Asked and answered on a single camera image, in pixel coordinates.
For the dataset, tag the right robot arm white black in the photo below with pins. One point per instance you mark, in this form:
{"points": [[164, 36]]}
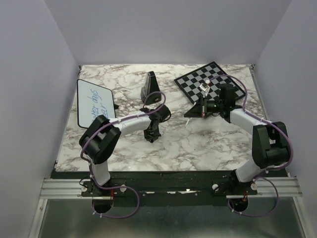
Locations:
{"points": [[271, 149]]}

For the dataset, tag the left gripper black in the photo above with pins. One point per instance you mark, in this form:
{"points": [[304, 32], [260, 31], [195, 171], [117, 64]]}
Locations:
{"points": [[152, 137]]}

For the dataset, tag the black metronome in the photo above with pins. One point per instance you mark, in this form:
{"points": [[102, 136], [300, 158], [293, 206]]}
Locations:
{"points": [[150, 91]]}

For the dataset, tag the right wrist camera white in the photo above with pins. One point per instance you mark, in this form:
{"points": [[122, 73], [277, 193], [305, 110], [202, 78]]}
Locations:
{"points": [[205, 87]]}

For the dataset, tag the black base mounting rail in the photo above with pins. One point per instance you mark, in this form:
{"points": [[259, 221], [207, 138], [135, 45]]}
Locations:
{"points": [[156, 189]]}

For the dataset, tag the black grey chessboard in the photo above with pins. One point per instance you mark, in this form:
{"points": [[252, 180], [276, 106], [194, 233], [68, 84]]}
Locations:
{"points": [[190, 82]]}

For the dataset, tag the whiteboard with black frame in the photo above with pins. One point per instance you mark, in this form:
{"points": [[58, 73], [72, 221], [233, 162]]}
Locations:
{"points": [[92, 101]]}

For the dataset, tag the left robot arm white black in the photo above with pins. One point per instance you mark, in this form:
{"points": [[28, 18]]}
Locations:
{"points": [[101, 137]]}

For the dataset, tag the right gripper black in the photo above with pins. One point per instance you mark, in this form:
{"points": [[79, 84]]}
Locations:
{"points": [[197, 111]]}

